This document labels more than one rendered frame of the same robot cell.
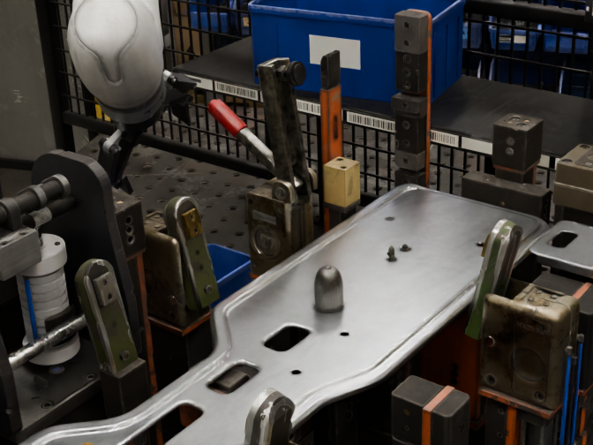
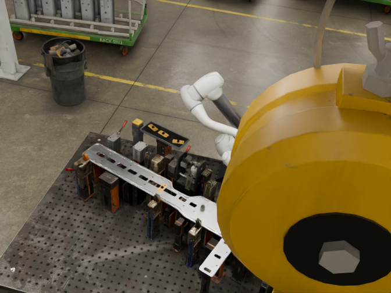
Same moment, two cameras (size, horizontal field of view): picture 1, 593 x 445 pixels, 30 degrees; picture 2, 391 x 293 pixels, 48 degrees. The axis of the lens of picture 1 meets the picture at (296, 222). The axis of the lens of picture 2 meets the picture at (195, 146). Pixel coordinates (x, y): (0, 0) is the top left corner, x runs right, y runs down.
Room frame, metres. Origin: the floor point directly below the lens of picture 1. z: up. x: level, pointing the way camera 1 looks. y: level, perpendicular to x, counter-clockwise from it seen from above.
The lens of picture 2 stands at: (0.67, -2.00, 3.27)
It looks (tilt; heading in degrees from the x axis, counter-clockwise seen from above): 41 degrees down; 82
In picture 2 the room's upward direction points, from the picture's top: 5 degrees clockwise
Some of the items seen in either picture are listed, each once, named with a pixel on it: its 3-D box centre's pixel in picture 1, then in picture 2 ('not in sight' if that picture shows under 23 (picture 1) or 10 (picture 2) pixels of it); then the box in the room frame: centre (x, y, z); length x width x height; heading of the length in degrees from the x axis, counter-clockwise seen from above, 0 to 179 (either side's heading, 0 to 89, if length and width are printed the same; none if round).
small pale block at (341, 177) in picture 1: (344, 289); not in sight; (1.28, -0.06, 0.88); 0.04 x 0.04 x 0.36; 52
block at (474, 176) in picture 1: (500, 280); not in sight; (1.34, -0.28, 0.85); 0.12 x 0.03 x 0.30; 52
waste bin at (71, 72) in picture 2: not in sight; (66, 73); (-0.30, 2.73, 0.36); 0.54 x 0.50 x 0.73; 71
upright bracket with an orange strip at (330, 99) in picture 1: (334, 232); not in sight; (1.32, -0.05, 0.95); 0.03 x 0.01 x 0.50; 142
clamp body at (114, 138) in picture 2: not in sight; (114, 154); (0.41, 0.67, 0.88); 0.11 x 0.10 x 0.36; 52
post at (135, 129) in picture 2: not in sight; (138, 145); (0.60, 0.74, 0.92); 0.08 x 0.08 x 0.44; 52
